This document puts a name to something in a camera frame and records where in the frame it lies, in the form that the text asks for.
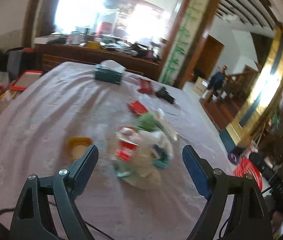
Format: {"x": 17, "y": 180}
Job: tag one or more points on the dark jacket on post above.
{"x": 217, "y": 80}

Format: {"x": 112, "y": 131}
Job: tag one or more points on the cardboard box on floor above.
{"x": 200, "y": 86}

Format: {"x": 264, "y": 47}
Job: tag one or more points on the pink floral tablecloth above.
{"x": 68, "y": 102}

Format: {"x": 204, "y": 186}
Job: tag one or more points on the wooden door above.
{"x": 208, "y": 58}

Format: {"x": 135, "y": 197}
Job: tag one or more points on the green tissue box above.
{"x": 109, "y": 71}

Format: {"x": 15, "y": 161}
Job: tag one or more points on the dark red pouch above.
{"x": 145, "y": 86}

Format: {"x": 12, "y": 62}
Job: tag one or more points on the teal tissue pack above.
{"x": 160, "y": 159}

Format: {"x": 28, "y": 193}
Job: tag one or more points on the long white medicine box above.
{"x": 159, "y": 115}

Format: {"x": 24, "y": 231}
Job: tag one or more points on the small red wrapper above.
{"x": 137, "y": 108}

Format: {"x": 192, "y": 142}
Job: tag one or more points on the white plastic bag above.
{"x": 132, "y": 156}

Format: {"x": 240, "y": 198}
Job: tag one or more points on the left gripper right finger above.
{"x": 234, "y": 208}

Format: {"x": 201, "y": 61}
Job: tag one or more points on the black handheld gun tool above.
{"x": 163, "y": 94}

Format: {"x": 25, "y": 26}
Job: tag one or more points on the green towel cloth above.
{"x": 147, "y": 122}

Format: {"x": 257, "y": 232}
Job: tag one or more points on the gold pillar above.
{"x": 261, "y": 102}

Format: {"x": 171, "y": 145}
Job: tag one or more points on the red plastic basket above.
{"x": 245, "y": 166}

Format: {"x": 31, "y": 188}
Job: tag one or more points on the wooden sideboard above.
{"x": 54, "y": 54}

